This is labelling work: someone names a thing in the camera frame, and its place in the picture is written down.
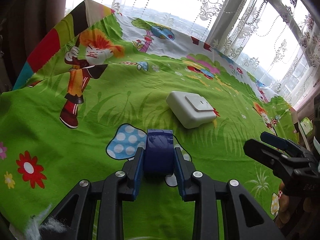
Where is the white window frame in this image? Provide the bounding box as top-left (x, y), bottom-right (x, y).
top-left (204, 0), bottom-right (320, 68)

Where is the person right hand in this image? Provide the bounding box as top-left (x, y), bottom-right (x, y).
top-left (275, 182), bottom-right (319, 229)

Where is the white plastic switch box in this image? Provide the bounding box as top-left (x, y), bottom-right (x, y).
top-left (166, 91), bottom-right (220, 129)

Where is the dark blue small box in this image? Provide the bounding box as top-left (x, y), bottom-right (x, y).
top-left (143, 129), bottom-right (174, 177)

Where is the white lace curtain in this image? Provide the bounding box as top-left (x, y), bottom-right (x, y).
top-left (65, 0), bottom-right (319, 107)

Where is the green cartoon tablecloth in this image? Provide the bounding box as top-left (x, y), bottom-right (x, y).
top-left (1, 1), bottom-right (296, 239)

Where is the brown side curtain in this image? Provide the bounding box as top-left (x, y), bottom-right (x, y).
top-left (1, 0), bottom-right (66, 92)

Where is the green tissue box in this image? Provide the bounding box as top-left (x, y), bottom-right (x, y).
top-left (300, 117), bottom-right (313, 137)

